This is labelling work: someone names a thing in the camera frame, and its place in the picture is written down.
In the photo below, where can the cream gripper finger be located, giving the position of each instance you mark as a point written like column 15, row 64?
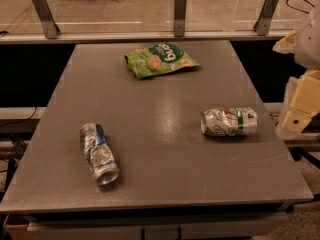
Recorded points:
column 286, row 44
column 300, row 105

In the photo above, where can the crushed silver blue Red Bull can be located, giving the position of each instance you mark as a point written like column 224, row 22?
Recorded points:
column 98, row 154

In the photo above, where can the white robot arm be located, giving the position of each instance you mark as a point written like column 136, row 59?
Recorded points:
column 307, row 43

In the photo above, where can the crushed white green soda can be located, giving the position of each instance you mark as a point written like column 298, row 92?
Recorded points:
column 229, row 122

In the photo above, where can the green snack bag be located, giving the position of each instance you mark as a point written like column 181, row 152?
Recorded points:
column 159, row 59

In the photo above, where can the cardboard box under table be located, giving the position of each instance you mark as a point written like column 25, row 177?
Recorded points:
column 16, row 226

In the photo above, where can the right metal bracket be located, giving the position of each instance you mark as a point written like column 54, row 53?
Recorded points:
column 263, row 23

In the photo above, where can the middle metal bracket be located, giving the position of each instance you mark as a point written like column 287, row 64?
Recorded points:
column 179, row 17

